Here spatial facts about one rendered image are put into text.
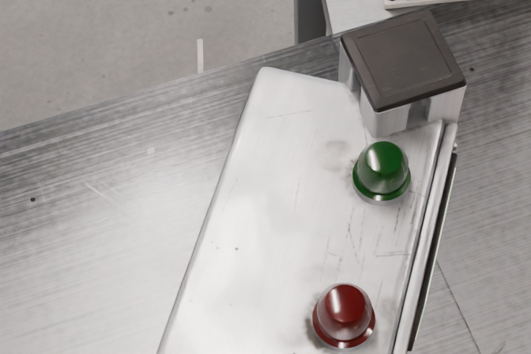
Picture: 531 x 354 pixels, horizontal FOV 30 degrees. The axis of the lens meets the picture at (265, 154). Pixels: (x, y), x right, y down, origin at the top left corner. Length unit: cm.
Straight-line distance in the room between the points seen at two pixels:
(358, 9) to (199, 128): 27
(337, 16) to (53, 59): 118
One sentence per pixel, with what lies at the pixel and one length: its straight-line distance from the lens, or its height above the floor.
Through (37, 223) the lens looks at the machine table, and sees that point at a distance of 120.
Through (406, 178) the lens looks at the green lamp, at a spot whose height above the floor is 148.
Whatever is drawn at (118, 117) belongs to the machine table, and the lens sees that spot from 126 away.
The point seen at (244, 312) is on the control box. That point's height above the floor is 148.
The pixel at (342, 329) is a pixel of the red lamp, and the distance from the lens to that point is 40.
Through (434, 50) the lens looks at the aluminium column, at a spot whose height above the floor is 150.
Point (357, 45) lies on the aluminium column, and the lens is 46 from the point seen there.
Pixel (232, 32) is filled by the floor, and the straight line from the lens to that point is 237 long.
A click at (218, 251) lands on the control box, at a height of 147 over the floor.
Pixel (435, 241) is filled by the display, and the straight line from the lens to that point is 46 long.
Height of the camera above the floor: 186
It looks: 59 degrees down
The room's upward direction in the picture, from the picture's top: 4 degrees counter-clockwise
